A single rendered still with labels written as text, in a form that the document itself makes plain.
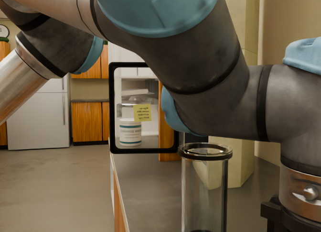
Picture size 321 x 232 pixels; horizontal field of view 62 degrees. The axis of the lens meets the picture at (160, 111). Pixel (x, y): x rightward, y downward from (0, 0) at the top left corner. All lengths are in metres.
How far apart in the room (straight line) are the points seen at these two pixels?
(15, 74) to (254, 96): 0.45
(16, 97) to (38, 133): 5.30
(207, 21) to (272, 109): 0.10
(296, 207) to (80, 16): 0.25
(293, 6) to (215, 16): 1.13
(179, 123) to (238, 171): 0.71
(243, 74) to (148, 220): 0.58
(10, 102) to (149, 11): 0.47
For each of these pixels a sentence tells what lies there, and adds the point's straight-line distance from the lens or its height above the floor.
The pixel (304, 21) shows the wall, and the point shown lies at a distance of 1.24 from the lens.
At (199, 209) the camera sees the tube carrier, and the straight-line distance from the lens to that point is 0.54.
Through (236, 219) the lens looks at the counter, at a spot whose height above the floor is 0.94.
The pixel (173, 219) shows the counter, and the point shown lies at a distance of 0.76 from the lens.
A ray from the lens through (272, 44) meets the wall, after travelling 1.38.
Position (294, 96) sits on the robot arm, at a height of 1.28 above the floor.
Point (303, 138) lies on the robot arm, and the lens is 0.25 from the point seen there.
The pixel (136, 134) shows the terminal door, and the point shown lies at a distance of 1.18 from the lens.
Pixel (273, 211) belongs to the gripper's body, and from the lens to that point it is 0.30.
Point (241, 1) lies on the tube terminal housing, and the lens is 0.97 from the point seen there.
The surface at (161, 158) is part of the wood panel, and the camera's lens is 1.26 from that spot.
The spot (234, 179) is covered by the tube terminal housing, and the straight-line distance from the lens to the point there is 0.98.
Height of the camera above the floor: 1.29
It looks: 6 degrees down
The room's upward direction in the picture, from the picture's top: straight up
